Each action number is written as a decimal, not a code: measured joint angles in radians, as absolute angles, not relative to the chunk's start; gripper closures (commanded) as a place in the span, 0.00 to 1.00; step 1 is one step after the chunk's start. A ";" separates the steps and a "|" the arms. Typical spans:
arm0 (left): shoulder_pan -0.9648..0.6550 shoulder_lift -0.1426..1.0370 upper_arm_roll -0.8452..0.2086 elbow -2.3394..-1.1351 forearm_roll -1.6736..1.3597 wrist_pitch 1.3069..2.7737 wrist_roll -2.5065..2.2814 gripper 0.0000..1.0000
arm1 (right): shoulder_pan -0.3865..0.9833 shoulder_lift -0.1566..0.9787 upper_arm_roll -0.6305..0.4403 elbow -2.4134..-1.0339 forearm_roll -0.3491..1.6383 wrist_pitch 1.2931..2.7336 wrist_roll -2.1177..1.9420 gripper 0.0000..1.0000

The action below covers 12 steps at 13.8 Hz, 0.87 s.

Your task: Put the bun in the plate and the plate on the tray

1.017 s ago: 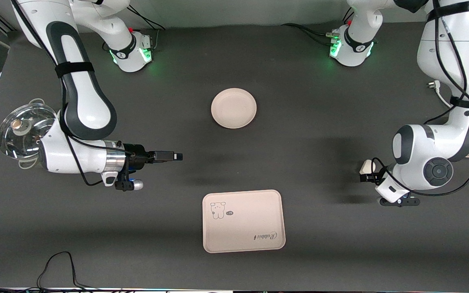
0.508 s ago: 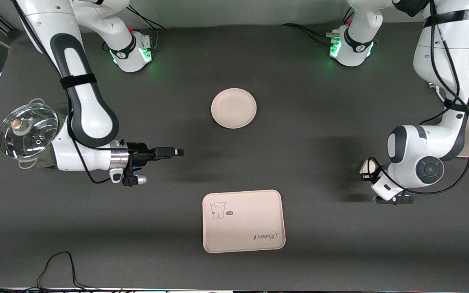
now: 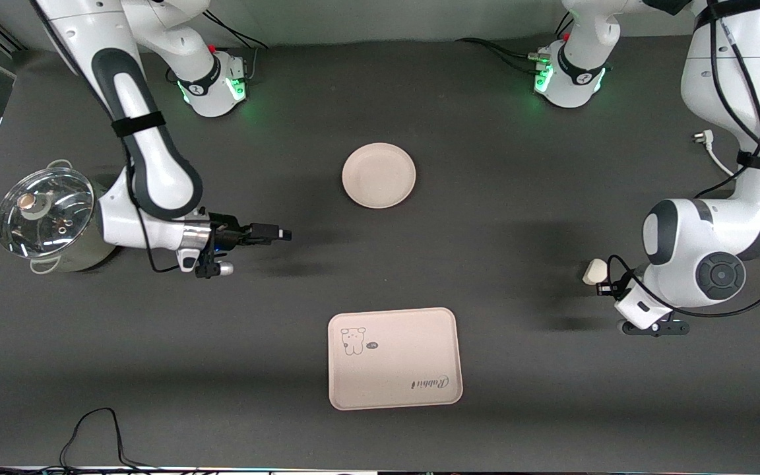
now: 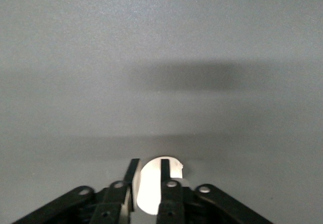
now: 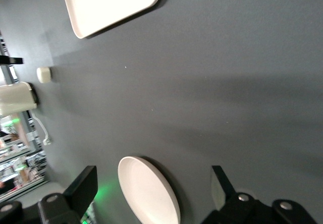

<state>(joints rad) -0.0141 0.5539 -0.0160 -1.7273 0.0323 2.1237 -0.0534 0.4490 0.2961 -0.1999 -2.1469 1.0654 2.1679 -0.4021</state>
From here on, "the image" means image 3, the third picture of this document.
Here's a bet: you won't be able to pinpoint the black right arm base cables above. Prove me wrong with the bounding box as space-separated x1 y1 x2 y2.
203 10 269 81

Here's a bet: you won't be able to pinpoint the steel pot with glass lid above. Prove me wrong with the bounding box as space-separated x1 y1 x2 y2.
0 160 127 275

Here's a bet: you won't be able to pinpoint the thin black floor cable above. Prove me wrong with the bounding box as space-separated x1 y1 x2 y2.
0 408 176 475

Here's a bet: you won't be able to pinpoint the round beige plate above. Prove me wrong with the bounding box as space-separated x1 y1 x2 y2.
342 142 417 210

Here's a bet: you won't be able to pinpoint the black left arm base cables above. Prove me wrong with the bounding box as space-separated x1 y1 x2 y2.
455 13 576 75

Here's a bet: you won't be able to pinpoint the white toaster power cord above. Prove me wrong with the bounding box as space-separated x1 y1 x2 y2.
693 130 738 177

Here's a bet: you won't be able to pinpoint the beige rectangular tray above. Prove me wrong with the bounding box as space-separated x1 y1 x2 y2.
328 307 464 411

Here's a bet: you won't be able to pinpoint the white bun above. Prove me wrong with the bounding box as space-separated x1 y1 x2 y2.
583 259 613 286

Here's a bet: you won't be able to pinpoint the black arm base cables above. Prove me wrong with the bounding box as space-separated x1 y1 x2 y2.
203 10 269 81
455 13 576 75

